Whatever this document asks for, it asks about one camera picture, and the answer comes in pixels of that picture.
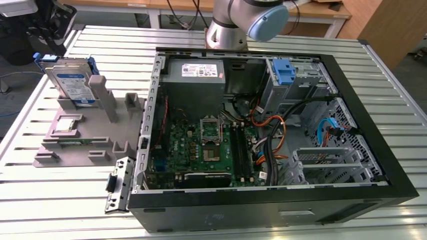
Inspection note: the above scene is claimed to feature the black open PC case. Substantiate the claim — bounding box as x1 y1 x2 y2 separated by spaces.
125 46 420 233

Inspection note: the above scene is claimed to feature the black graphics card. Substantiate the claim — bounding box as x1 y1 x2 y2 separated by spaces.
172 171 233 190

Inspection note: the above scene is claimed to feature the green motherboard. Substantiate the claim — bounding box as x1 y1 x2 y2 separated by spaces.
145 119 268 188

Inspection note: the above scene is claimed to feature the white framed desk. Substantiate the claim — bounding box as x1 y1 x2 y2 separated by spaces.
55 0 214 28

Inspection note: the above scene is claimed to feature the green RAM stick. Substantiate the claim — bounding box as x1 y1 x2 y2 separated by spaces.
55 138 94 146

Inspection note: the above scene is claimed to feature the disk power wire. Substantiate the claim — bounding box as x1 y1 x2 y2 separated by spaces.
328 124 360 137

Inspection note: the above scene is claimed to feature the silver CPU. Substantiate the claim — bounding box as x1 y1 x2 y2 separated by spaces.
54 119 75 132

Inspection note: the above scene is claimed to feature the silver disk bay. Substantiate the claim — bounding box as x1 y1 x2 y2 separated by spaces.
288 146 382 186

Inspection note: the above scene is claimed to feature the black RAM slot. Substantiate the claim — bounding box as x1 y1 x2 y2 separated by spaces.
230 121 244 182
240 121 253 182

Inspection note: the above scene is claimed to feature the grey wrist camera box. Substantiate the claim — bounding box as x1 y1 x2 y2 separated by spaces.
0 0 37 17

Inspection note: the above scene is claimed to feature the blue data wire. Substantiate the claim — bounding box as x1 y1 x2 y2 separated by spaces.
317 118 337 148

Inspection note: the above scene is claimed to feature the hard disk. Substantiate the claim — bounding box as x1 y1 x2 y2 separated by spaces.
31 53 101 111

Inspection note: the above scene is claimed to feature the thick black cable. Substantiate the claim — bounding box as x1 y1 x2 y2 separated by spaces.
265 97 334 187

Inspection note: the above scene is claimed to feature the blue drive latch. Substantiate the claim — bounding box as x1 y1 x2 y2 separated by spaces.
270 58 297 86

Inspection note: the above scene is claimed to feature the black office chair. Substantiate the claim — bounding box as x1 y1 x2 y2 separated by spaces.
0 16 39 66

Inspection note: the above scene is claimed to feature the silver drive cage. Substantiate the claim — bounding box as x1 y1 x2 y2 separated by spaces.
258 58 337 118

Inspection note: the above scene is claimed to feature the wooden desk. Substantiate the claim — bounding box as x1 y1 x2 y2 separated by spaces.
285 0 353 38

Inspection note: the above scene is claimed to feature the grey parts rack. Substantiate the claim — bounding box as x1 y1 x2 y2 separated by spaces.
30 74 148 168

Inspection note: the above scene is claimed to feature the metal socket cover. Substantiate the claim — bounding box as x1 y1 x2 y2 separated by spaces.
198 115 224 146

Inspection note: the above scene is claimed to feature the orange wire bundle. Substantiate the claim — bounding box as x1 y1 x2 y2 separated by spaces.
249 116 288 166

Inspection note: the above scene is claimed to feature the grey power supply unit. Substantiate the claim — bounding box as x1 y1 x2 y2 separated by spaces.
158 57 228 118

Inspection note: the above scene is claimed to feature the thin red wire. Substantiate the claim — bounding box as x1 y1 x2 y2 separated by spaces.
158 96 168 136

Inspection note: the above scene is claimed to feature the CPU socket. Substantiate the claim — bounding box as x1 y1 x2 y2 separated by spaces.
201 147 224 163

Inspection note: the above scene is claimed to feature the grey expansion slot latch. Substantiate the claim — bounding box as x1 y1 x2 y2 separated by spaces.
102 156 136 215

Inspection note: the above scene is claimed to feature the brown wooden cabinet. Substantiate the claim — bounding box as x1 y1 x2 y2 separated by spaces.
357 0 427 71

